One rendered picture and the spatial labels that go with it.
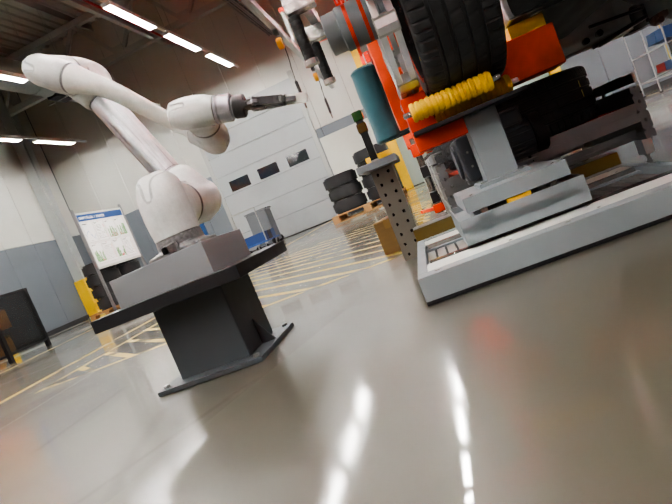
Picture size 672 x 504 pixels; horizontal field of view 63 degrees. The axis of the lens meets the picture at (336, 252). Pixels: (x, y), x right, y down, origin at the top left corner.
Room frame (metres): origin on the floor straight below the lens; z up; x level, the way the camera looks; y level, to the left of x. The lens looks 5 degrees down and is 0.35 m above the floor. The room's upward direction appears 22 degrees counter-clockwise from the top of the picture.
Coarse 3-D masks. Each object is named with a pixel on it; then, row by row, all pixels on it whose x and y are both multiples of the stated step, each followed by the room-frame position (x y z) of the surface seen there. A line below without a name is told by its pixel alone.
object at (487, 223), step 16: (576, 176) 1.52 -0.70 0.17; (528, 192) 1.54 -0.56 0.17; (544, 192) 1.53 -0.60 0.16; (560, 192) 1.52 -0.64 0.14; (576, 192) 1.52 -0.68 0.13; (496, 208) 1.56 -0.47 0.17; (512, 208) 1.55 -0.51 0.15; (528, 208) 1.54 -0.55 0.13; (544, 208) 1.53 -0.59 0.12; (560, 208) 1.53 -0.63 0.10; (464, 224) 1.58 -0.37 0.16; (480, 224) 1.57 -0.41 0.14; (496, 224) 1.56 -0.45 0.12; (512, 224) 1.55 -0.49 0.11; (464, 240) 1.69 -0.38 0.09; (480, 240) 1.57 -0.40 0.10
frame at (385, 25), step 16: (368, 0) 1.51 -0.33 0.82; (384, 0) 1.50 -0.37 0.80; (384, 16) 1.50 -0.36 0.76; (384, 32) 1.52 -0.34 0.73; (400, 32) 1.52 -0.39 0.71; (384, 48) 1.55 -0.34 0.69; (400, 48) 1.56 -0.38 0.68; (400, 64) 1.95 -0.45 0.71; (400, 80) 1.63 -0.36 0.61; (416, 80) 1.64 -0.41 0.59; (400, 96) 1.80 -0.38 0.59
